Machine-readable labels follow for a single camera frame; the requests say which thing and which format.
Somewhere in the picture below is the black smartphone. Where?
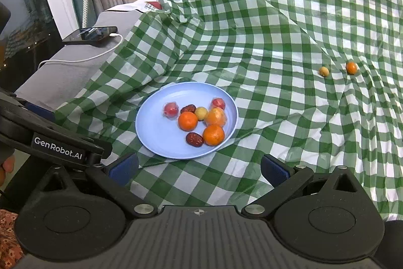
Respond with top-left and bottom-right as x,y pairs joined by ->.
62,26 -> 118,45

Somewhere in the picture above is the orange tangerine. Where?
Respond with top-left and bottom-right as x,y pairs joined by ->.
203,124 -> 225,146
178,112 -> 199,132

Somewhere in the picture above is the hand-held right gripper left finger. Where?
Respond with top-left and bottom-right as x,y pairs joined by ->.
39,152 -> 158,217

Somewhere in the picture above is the white charging cable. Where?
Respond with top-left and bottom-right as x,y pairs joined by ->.
38,33 -> 124,71

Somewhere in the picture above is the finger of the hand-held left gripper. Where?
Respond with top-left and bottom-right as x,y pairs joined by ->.
23,102 -> 56,124

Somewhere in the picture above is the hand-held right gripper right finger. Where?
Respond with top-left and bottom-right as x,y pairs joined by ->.
242,154 -> 369,217

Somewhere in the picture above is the white pillow with red print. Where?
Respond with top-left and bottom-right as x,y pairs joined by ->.
105,0 -> 164,13

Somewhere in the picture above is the plastic-wrapped orange fruit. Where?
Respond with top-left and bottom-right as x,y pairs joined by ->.
204,108 -> 228,128

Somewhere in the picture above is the orange patterned cloth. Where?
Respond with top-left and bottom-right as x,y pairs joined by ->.
0,209 -> 26,269

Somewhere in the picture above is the green checked tablecloth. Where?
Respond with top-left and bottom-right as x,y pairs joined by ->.
53,0 -> 403,222

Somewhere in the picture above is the grey blanket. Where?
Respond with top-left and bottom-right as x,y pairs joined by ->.
14,9 -> 148,109

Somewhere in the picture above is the person's left hand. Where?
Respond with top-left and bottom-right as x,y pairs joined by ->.
0,155 -> 15,187

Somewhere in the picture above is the blue plate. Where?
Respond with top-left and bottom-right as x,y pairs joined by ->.
135,82 -> 238,160

